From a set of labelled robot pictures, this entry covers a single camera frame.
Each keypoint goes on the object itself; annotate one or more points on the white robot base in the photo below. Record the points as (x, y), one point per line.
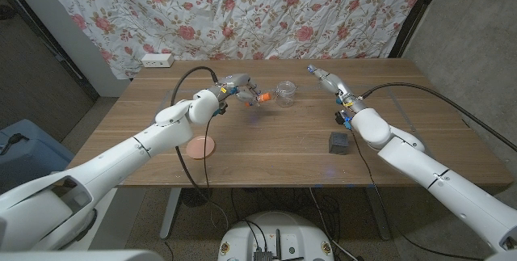
(274, 232)

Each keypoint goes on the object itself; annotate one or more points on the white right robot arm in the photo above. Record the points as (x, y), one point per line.
(444, 184)

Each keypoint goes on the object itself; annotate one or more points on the orange blue white glue stick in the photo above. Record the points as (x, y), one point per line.
(255, 100)

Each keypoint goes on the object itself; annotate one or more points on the dark grey cube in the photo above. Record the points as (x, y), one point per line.
(338, 143)

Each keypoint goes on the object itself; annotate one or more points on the white power strip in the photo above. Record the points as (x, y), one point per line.
(157, 60)

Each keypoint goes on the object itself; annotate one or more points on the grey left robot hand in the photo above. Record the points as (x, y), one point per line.
(236, 83)

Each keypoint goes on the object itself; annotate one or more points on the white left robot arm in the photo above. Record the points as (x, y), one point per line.
(113, 168)

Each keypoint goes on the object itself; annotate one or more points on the white robot torso edge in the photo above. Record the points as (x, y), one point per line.
(81, 256)

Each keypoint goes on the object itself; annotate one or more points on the white table leg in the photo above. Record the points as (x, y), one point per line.
(169, 212)
(379, 212)

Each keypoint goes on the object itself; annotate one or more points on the black round floor stand base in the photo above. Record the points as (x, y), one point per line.
(196, 197)

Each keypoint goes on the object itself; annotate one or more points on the blue storage bin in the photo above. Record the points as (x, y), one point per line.
(28, 156)

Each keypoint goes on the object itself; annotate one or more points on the floral backdrop cloth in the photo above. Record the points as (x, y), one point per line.
(242, 10)

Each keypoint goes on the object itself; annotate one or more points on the black backdrop stand pole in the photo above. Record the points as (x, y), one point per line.
(416, 14)

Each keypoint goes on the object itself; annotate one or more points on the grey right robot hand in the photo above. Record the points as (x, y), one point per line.
(335, 85)

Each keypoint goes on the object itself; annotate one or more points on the orange glue stick cap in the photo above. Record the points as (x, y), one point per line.
(266, 98)

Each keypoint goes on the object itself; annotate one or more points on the clear glass cup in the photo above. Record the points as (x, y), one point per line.
(286, 93)

